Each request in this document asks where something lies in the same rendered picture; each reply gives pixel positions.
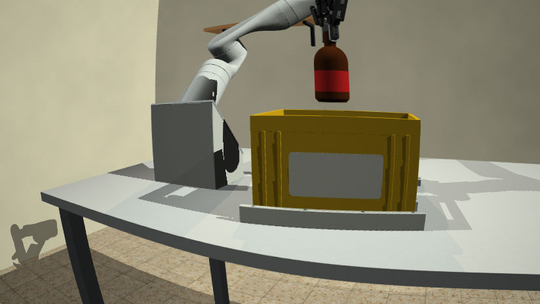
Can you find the yellow crate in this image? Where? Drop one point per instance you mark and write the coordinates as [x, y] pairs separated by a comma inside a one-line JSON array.
[[354, 163]]

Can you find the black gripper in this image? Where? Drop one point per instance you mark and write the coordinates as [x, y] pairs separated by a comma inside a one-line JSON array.
[[331, 9]]

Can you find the brown bottle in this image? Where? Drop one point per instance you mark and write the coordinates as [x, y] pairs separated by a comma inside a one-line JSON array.
[[331, 73]]

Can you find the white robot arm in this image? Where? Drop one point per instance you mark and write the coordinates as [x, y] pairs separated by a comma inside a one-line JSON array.
[[214, 75]]

